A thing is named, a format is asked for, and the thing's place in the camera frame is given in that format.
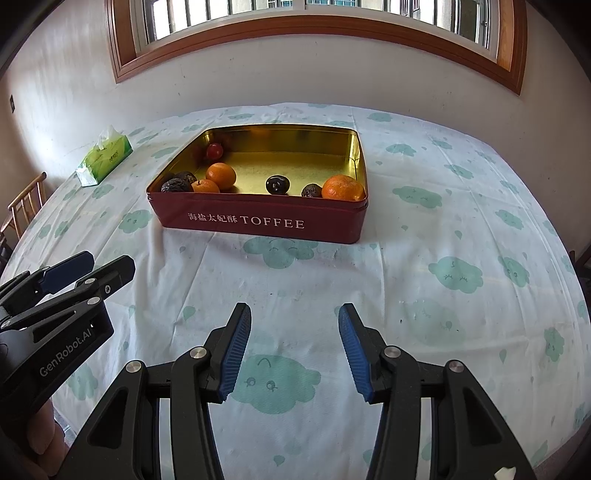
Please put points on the person's left hand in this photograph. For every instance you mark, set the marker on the person's left hand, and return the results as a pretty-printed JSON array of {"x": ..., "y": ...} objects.
[{"x": 44, "y": 438}]

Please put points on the dark furniture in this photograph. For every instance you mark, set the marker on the dark furniture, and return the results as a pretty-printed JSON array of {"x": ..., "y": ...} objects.
[{"x": 3, "y": 251}]

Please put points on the dark wooden chair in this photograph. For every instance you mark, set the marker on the dark wooden chair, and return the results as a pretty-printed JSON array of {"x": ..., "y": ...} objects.
[{"x": 582, "y": 265}]

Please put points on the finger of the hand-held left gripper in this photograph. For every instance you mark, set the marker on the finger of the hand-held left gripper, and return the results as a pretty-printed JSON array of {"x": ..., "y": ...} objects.
[
  {"x": 115, "y": 272},
  {"x": 64, "y": 272}
]

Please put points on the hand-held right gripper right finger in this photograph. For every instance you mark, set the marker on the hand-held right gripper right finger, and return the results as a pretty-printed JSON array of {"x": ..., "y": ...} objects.
[{"x": 353, "y": 350}]

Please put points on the plain red tomato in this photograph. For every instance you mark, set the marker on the plain red tomato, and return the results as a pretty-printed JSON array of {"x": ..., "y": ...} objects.
[{"x": 214, "y": 150}]

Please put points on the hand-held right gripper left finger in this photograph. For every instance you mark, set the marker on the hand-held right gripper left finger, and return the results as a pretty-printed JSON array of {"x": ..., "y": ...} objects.
[{"x": 233, "y": 350}]

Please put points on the wooden framed window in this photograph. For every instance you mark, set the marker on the wooden framed window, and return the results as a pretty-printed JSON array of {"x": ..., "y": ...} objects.
[{"x": 300, "y": 30}]

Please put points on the red tin box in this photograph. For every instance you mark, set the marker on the red tin box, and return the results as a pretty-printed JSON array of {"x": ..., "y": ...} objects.
[{"x": 277, "y": 226}]

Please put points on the small mandarin orange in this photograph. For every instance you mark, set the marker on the small mandarin orange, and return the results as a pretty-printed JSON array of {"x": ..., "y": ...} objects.
[
  {"x": 205, "y": 187},
  {"x": 220, "y": 175}
]

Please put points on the green tissue pack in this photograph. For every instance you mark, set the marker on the green tissue pack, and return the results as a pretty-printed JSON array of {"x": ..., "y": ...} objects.
[{"x": 104, "y": 159}]

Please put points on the large mandarin orange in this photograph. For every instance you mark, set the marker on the large mandarin orange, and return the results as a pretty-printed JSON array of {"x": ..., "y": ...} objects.
[{"x": 344, "y": 188}]

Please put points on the dark wrinkled passion fruit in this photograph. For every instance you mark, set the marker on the dark wrinkled passion fruit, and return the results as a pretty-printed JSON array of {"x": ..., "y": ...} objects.
[
  {"x": 171, "y": 186},
  {"x": 186, "y": 177},
  {"x": 311, "y": 190}
]

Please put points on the dark plum with stem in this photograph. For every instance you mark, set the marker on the dark plum with stem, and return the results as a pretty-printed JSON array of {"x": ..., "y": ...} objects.
[{"x": 277, "y": 184}]

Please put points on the light wooden chair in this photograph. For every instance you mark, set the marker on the light wooden chair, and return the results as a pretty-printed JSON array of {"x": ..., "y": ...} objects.
[{"x": 23, "y": 198}]

